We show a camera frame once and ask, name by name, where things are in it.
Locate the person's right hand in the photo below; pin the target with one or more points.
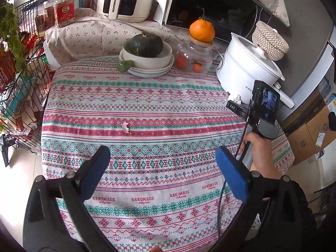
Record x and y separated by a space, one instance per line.
265 157

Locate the dark green pumpkin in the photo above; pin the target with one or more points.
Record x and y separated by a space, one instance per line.
143 44

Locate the bunch of green herbs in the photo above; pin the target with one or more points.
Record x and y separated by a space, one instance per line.
11 34

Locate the small green leaf piece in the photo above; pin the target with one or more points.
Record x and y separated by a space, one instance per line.
125 65

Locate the blue white box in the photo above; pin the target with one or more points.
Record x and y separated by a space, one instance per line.
326 92

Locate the small orange fruit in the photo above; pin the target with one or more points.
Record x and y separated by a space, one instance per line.
181 61
198 66

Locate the patterned red green tablecloth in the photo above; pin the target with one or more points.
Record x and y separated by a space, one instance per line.
157 162

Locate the person's right forearm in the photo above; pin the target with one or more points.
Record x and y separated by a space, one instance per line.
294 215

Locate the cardboard box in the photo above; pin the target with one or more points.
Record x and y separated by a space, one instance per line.
307 139

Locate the red label jar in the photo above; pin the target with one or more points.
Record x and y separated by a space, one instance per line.
64 11

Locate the small white tissue scrap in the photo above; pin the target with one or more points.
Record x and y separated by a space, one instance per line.
125 127

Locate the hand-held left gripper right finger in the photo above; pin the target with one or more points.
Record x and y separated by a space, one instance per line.
232 174

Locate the stack of white bowls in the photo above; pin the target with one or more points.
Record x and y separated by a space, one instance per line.
147 67

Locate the glass jar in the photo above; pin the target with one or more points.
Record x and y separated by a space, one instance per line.
199 52

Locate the brown spice jar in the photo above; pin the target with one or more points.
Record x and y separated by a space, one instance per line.
50 15

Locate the large orange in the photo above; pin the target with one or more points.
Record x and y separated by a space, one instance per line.
201 29

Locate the white electric cooking pot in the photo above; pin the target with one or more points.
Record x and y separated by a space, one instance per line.
244 68

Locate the dark grey refrigerator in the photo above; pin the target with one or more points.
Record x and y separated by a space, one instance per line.
309 65

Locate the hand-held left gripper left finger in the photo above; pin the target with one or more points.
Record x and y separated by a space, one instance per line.
96 169

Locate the small floral cloth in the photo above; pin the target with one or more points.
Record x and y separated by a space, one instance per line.
92 36

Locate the black microwave oven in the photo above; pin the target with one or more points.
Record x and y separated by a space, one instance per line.
210 2

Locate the white paper wad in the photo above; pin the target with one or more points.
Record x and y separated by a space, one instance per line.
235 99

